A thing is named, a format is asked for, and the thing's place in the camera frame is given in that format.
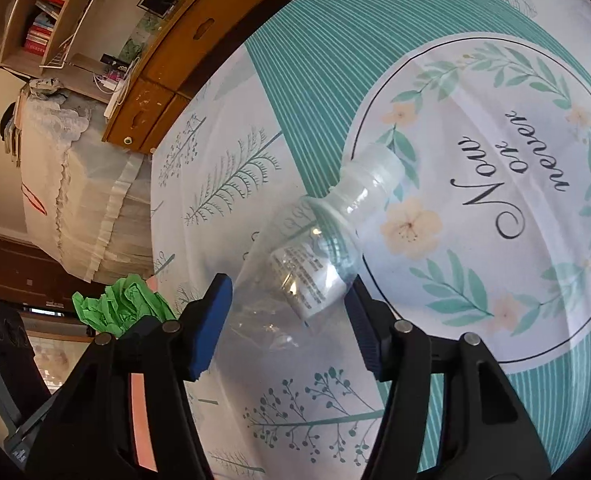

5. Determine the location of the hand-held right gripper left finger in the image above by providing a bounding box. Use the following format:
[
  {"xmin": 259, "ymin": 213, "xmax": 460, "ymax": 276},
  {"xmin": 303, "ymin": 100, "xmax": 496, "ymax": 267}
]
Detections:
[{"xmin": 5, "ymin": 272, "xmax": 234, "ymax": 480}]

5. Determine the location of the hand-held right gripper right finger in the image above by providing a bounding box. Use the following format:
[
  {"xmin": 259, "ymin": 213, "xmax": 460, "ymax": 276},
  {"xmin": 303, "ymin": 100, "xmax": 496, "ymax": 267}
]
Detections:
[{"xmin": 345, "ymin": 280, "xmax": 551, "ymax": 480}]

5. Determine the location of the green paper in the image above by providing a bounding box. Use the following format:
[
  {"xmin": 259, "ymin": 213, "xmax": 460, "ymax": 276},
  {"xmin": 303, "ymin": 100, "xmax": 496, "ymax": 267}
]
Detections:
[{"xmin": 72, "ymin": 274, "xmax": 176, "ymax": 338}]

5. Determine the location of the clear plastic bottle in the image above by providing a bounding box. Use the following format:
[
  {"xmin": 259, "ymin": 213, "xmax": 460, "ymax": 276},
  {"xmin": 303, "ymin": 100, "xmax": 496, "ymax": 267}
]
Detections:
[{"xmin": 225, "ymin": 142, "xmax": 407, "ymax": 356}]

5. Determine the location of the brown wooden door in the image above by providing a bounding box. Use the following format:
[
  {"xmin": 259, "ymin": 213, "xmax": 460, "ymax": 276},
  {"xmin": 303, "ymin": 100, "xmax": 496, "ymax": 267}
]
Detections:
[{"xmin": 0, "ymin": 232, "xmax": 106, "ymax": 311}]

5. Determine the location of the stack of flat books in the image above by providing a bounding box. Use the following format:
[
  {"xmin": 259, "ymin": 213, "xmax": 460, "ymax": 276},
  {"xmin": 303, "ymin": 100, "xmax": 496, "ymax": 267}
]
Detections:
[{"xmin": 2, "ymin": 110, "xmax": 24, "ymax": 167}]

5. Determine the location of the black hat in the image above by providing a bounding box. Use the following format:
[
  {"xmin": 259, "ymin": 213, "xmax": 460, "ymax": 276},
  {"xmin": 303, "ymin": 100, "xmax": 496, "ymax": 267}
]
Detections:
[{"xmin": 0, "ymin": 102, "xmax": 19, "ymax": 144}]

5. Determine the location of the white power strip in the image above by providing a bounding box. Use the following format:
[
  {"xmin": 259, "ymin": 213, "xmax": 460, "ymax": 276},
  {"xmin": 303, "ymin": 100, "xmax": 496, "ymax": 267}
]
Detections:
[{"xmin": 94, "ymin": 72, "xmax": 127, "ymax": 92}]

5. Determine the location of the wooden desk with drawers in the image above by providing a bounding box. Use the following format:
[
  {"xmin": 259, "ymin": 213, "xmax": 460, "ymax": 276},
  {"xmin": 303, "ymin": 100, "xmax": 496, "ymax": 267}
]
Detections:
[{"xmin": 102, "ymin": 0, "xmax": 351, "ymax": 153}]

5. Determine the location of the printed teal white tablecloth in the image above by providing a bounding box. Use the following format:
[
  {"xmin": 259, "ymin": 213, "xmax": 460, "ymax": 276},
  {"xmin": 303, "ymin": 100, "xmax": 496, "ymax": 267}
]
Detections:
[{"xmin": 148, "ymin": 0, "xmax": 591, "ymax": 480}]

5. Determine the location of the row of books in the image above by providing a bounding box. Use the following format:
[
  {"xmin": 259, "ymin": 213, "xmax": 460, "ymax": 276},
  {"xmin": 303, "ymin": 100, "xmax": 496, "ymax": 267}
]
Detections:
[{"xmin": 25, "ymin": 0, "xmax": 91, "ymax": 56}]

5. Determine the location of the wooden bookshelf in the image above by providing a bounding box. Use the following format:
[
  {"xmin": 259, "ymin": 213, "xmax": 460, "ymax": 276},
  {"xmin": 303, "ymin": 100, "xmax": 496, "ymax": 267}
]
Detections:
[{"xmin": 0, "ymin": 0, "xmax": 113, "ymax": 68}]

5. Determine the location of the black picture frame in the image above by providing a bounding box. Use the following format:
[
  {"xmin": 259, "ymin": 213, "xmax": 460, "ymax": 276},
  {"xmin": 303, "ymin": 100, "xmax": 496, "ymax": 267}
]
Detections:
[{"xmin": 140, "ymin": 0, "xmax": 176, "ymax": 16}]

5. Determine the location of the white wire rack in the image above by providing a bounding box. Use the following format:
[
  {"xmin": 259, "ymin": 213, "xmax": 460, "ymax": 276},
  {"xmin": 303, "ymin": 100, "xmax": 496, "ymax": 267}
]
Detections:
[{"xmin": 40, "ymin": 0, "xmax": 112, "ymax": 69}]

